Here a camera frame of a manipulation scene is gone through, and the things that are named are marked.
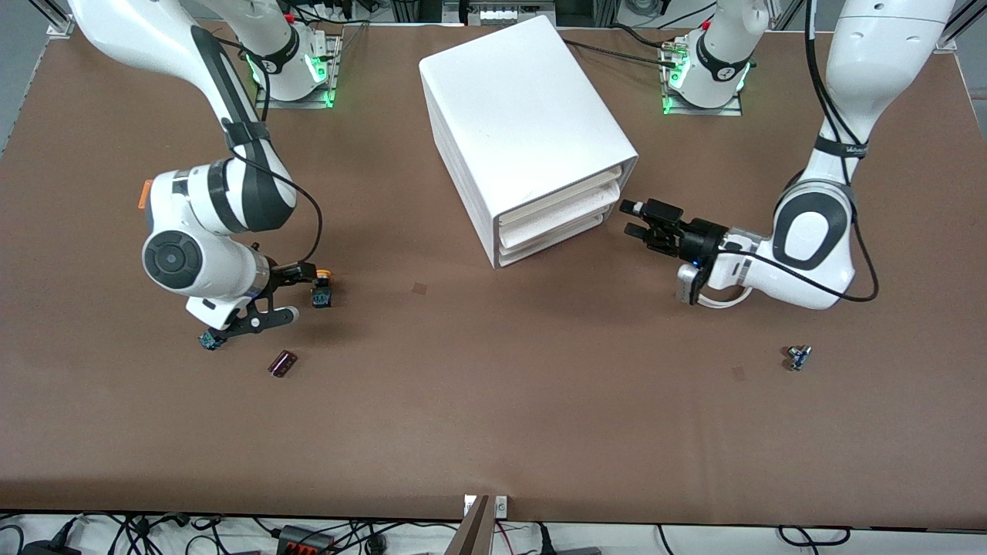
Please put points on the green push button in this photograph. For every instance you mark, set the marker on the green push button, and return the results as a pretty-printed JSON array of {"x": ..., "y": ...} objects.
[{"x": 208, "y": 341}]

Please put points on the white curved plastic strip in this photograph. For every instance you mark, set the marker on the white curved plastic strip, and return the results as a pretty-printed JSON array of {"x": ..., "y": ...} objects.
[{"x": 725, "y": 304}]

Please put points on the aluminium frame post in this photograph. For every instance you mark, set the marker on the aluminium frame post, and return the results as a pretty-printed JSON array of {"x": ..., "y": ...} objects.
[
  {"x": 52, "y": 17},
  {"x": 954, "y": 31}
]

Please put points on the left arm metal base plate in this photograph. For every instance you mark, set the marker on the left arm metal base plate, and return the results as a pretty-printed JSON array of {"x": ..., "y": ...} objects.
[{"x": 694, "y": 111}]

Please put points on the grey socket strip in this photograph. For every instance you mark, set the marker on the grey socket strip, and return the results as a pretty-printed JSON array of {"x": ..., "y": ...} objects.
[{"x": 501, "y": 11}]

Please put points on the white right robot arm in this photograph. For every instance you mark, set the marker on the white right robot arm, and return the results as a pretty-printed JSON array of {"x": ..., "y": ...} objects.
[{"x": 177, "y": 46}]

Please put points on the yellow push button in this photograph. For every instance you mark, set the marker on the yellow push button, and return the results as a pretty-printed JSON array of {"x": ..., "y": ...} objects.
[{"x": 321, "y": 297}]

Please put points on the white middle-tier drawer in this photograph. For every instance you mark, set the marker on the white middle-tier drawer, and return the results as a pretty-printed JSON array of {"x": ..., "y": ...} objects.
[{"x": 559, "y": 220}]

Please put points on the white drawer cabinet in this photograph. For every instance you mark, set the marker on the white drawer cabinet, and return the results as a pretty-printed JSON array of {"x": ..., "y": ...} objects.
[{"x": 517, "y": 100}]

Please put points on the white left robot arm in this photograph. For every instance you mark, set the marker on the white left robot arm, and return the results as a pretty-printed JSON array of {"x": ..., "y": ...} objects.
[{"x": 871, "y": 54}]

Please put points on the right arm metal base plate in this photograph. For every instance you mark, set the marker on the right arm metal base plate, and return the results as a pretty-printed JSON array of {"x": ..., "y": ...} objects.
[{"x": 333, "y": 54}]

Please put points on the orange button enclosure box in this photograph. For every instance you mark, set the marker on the orange button enclosure box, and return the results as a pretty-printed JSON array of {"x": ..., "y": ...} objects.
[{"x": 144, "y": 195}]

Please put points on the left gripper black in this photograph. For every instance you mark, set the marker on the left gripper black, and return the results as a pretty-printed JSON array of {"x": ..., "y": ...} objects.
[{"x": 703, "y": 238}]

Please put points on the small blue contact block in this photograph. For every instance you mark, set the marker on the small blue contact block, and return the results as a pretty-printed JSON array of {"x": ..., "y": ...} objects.
[{"x": 798, "y": 358}]

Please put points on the white drawer with tall walls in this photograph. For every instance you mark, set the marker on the white drawer with tall walls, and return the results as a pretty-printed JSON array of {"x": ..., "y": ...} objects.
[{"x": 563, "y": 199}]

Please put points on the white lowest-tier drawer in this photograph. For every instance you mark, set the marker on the white lowest-tier drawer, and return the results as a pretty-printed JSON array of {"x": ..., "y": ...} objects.
[{"x": 551, "y": 240}]

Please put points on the black red power strip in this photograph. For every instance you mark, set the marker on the black red power strip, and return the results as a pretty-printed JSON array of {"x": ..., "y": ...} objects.
[{"x": 304, "y": 543}]

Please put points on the black power adapter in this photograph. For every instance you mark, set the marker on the black power adapter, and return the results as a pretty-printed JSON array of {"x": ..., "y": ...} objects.
[{"x": 46, "y": 549}]

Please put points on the wooden plank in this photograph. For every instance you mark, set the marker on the wooden plank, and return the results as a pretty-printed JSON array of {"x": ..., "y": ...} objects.
[{"x": 474, "y": 532}]

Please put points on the small maroon component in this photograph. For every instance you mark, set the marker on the small maroon component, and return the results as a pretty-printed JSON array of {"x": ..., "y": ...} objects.
[{"x": 282, "y": 364}]

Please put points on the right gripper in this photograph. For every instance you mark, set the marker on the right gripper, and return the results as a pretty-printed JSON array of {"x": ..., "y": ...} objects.
[{"x": 294, "y": 273}]

